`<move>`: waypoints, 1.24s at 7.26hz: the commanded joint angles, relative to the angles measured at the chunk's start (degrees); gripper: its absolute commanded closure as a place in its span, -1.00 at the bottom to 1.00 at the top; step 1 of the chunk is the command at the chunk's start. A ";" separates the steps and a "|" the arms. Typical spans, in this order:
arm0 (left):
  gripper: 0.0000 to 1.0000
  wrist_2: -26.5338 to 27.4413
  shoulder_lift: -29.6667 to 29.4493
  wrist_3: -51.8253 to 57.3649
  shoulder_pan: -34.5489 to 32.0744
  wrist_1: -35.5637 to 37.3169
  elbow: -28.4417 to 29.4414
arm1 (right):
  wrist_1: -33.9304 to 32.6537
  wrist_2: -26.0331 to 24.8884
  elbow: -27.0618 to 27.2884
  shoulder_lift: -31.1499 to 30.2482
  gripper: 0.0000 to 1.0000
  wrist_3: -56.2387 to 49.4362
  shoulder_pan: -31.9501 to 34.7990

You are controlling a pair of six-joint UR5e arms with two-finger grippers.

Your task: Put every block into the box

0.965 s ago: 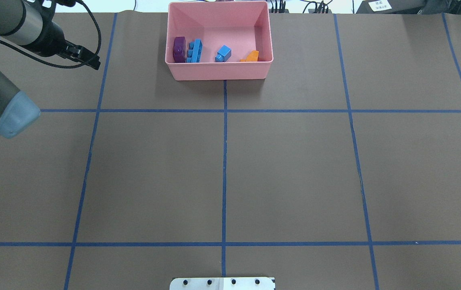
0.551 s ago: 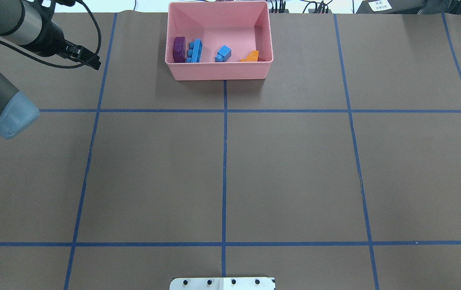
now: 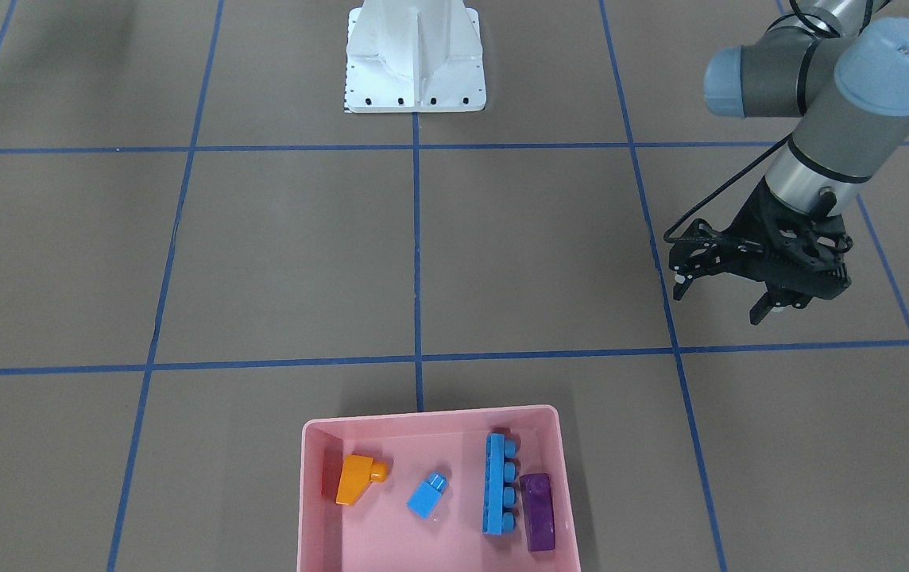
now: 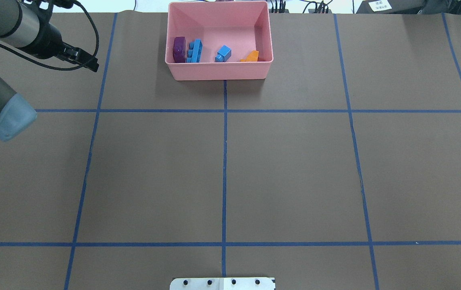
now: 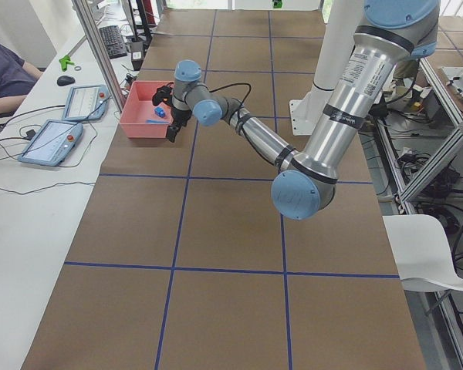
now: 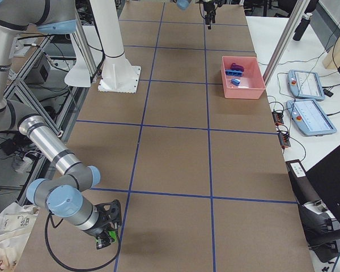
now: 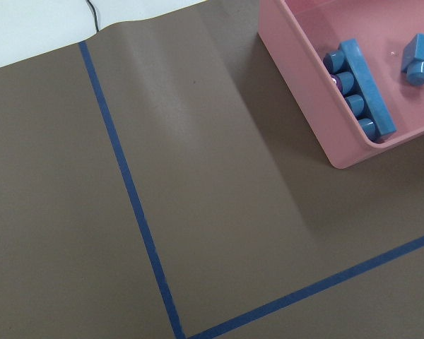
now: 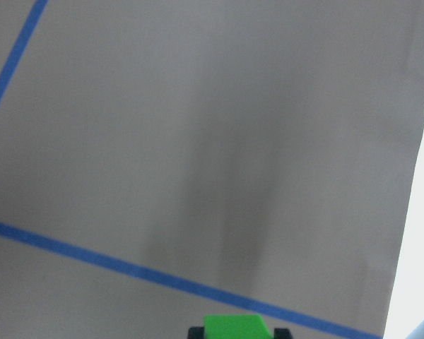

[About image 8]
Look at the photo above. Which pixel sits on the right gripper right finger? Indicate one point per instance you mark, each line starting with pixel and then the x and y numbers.
pixel 282 333

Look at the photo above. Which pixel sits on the green block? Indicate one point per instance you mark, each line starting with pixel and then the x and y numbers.
pixel 235 326

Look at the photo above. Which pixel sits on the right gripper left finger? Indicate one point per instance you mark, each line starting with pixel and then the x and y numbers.
pixel 196 332

